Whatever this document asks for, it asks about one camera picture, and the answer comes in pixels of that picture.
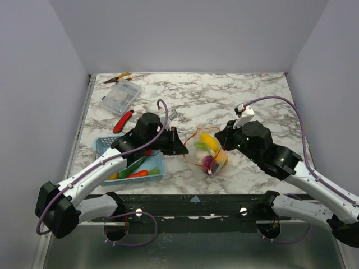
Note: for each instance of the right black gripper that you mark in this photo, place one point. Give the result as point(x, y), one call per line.
point(229, 133)

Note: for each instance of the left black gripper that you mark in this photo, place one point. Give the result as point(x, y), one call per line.
point(175, 146)

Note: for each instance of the yellow mango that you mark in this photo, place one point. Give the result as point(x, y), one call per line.
point(210, 141)

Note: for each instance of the yellow bell pepper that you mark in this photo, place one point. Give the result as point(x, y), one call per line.
point(221, 157)

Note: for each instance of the clear zip top bag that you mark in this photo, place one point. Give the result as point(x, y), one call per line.
point(191, 157)

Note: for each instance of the green white cabbage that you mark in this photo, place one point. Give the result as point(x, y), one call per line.
point(203, 146)

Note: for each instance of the purple onion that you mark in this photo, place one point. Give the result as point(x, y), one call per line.
point(208, 163)

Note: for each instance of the green chili pepper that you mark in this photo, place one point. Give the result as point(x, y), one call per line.
point(129, 170)

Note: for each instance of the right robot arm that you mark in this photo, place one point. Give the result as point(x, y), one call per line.
point(336, 208)

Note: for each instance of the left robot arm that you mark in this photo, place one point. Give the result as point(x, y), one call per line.
point(62, 206)

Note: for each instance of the blue plastic basket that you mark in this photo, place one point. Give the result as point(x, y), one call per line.
point(148, 168)

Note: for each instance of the red apple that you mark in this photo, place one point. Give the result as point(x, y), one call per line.
point(148, 153)

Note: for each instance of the orange carrot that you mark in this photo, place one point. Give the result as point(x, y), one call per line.
point(145, 173)

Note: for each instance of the red utility knife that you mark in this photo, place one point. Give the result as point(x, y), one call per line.
point(122, 122)

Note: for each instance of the yellow lemon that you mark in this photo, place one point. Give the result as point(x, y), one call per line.
point(113, 177)

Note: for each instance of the clear plastic screw box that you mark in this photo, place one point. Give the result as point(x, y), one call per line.
point(121, 96)

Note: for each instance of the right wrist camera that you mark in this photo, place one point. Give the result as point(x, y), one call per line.
point(245, 114)

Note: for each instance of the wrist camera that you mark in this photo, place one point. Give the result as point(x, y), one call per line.
point(172, 115)
point(245, 114)

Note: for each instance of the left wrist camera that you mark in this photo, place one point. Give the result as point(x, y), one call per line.
point(172, 115)

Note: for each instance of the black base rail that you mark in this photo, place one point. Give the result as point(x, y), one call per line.
point(202, 213)

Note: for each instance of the yellow handled pliers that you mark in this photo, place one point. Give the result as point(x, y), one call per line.
point(123, 76)

